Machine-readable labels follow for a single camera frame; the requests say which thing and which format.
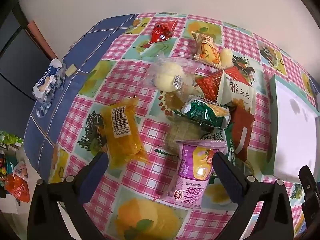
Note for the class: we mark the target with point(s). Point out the pale jelly cup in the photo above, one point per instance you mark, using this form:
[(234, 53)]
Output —
[(226, 58)]

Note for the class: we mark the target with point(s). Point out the brown board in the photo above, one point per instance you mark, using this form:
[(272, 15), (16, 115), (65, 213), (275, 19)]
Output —
[(41, 40)]

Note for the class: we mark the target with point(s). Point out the dark green and white packet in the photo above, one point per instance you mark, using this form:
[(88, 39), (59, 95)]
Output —
[(231, 152)]

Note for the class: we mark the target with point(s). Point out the green and white biscuit packet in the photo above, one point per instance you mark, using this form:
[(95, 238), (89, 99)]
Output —
[(205, 113)]

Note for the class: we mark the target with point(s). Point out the green foil bag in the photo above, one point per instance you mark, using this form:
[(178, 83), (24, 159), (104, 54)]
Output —
[(10, 140)]

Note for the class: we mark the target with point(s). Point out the red triangular snack packet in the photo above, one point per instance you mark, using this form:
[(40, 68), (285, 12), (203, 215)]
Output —
[(161, 33)]

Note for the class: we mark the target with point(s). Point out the clear bag with white bun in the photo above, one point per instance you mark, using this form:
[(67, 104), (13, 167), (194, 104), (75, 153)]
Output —
[(167, 76)]

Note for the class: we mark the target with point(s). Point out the pink checked fruit-print tablecloth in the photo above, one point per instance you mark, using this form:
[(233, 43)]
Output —
[(150, 126)]

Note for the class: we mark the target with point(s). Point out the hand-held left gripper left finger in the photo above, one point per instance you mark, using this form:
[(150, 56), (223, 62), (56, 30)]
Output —
[(98, 170)]

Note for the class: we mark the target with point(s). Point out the purple cake roll packet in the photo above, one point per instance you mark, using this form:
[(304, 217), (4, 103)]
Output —
[(190, 177)]

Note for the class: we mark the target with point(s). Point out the clear packet with pale cake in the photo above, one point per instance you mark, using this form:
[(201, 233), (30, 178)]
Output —
[(180, 136)]

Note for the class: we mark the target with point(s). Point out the yellow clear cake packet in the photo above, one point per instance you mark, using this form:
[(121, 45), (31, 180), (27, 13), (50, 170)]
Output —
[(122, 140)]

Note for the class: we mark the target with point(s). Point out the small cream block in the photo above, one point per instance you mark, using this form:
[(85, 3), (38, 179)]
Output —
[(71, 70)]

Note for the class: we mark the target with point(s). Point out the orange yellow snack packet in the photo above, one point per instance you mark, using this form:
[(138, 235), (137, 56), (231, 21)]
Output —
[(207, 50)]

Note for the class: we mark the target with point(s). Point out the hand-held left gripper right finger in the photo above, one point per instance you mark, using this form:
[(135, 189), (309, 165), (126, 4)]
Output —
[(230, 177)]

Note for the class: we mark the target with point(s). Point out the crumpled blue white wrapper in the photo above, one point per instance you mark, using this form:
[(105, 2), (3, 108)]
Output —
[(47, 82)]

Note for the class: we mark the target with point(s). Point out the dark red snack packet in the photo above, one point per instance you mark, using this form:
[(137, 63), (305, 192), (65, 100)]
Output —
[(241, 127)]

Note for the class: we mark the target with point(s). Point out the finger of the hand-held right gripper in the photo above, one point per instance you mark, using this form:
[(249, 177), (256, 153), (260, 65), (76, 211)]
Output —
[(310, 192)]

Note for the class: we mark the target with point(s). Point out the white printed plastic bag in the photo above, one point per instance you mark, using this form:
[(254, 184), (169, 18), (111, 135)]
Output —
[(20, 170)]

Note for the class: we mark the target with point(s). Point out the red and white snack packet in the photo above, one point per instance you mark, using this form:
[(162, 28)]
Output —
[(232, 90)]

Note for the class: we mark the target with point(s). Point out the blue lined tablecloth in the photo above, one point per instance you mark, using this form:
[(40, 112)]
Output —
[(75, 52)]

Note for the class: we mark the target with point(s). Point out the dark cabinet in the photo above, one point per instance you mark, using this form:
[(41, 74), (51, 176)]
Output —
[(15, 62)]

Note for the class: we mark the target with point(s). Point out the white shallow box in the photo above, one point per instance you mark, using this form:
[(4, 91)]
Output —
[(292, 130)]

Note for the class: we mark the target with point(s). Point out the orange plastic bag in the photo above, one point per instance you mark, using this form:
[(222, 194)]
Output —
[(17, 187)]

